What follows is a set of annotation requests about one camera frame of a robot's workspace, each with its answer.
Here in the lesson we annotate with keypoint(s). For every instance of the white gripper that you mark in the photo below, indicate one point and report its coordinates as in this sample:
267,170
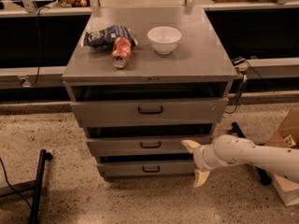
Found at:
200,159

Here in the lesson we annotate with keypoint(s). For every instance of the grey metal drawer cabinet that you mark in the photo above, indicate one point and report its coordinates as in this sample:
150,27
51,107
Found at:
199,57

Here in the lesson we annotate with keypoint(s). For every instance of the white ceramic bowl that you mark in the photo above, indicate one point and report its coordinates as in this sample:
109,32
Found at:
164,39

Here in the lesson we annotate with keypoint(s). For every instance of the orange soda can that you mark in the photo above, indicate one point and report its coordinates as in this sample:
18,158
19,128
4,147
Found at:
121,52

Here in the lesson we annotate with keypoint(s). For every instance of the grey top drawer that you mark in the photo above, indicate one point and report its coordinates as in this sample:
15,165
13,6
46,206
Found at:
144,105

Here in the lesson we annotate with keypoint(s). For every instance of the black stand leg left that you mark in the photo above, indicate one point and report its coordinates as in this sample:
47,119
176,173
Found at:
44,156

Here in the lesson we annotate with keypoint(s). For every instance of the cardboard box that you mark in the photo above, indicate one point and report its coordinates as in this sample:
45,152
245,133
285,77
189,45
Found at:
287,135

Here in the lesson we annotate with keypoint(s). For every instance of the blue chip bag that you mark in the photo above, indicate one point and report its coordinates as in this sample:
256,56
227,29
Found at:
104,39

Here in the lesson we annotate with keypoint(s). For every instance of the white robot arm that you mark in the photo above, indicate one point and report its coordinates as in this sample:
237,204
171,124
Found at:
228,150

